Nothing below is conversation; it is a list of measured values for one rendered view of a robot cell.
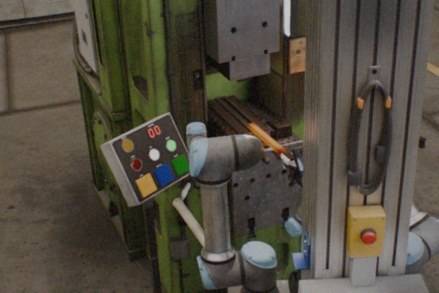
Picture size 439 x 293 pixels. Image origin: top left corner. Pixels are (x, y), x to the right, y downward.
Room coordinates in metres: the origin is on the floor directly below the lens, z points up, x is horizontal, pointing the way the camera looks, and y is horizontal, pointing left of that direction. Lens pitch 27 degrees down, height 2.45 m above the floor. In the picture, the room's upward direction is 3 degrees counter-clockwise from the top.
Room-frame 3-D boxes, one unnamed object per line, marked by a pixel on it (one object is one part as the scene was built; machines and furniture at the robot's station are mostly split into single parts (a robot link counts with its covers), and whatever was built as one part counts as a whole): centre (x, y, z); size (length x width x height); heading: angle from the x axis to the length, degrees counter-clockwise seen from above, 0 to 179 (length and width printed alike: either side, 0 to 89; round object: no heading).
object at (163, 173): (2.40, 0.23, 1.01); 0.07 x 0.05 x 0.07; 137
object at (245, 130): (2.97, -0.09, 0.96); 0.42 x 0.20 x 0.09; 22
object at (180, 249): (2.75, 0.21, 0.36); 0.09 x 0.07 x 0.12; 112
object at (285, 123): (2.90, -0.31, 0.95); 0.12 x 0.08 x 0.06; 22
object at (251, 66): (2.97, -0.09, 1.32); 0.42 x 0.20 x 0.10; 22
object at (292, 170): (2.40, -0.35, 0.98); 0.12 x 0.08 x 0.09; 22
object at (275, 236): (3.00, -0.14, 0.23); 0.55 x 0.37 x 0.47; 22
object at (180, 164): (2.47, 0.16, 1.01); 0.07 x 0.05 x 0.07; 137
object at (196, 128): (2.29, 0.07, 1.23); 0.09 x 0.08 x 0.11; 8
